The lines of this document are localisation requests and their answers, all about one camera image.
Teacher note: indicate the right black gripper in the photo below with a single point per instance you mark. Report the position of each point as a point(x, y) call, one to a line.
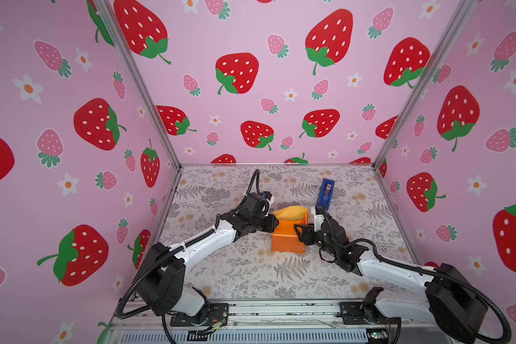
point(307, 230)

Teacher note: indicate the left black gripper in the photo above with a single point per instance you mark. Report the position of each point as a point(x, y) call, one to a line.
point(270, 226)

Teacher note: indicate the orange yellow wrapping paper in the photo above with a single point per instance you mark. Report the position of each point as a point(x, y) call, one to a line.
point(284, 237)

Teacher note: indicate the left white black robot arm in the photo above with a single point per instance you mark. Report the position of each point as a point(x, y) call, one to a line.
point(161, 276)

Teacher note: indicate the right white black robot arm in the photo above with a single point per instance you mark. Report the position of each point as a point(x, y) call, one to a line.
point(437, 296)

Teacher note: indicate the blue tape dispenser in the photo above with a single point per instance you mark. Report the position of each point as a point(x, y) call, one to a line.
point(326, 193)

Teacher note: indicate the aluminium front frame rail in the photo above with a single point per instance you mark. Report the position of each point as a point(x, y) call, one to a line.
point(276, 321)

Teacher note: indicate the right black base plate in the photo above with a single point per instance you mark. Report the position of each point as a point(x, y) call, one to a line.
point(355, 313)

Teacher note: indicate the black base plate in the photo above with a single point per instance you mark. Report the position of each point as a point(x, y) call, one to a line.
point(210, 315)
point(355, 313)

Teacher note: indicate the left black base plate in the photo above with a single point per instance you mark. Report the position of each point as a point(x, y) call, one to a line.
point(210, 315)

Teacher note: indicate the left aluminium corner post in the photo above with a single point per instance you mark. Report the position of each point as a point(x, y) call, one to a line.
point(112, 26)

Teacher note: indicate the aluminium corner post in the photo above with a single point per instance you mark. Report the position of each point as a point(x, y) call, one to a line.
point(459, 19)
point(112, 26)

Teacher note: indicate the right aluminium corner post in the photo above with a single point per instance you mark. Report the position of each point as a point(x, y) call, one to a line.
point(459, 19)

